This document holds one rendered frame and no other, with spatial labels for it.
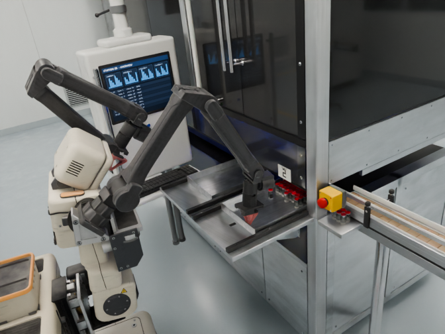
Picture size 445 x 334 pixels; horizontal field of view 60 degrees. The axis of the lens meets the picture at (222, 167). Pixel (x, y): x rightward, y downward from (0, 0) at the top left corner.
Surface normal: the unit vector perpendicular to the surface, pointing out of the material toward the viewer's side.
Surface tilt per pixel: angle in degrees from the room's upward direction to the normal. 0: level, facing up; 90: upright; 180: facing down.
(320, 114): 90
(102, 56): 90
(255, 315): 0
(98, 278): 90
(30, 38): 90
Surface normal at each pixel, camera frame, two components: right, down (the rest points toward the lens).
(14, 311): 0.37, 0.41
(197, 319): -0.11, -0.89
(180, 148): 0.58, 0.30
